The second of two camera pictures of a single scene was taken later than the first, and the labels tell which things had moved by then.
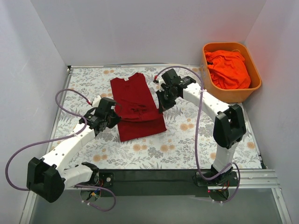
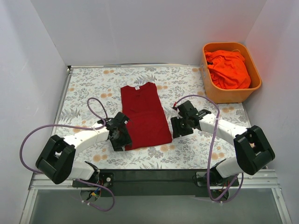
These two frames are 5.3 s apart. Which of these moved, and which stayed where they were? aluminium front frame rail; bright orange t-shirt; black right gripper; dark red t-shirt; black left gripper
Moved: black left gripper; dark red t-shirt; black right gripper
Stayed: bright orange t-shirt; aluminium front frame rail
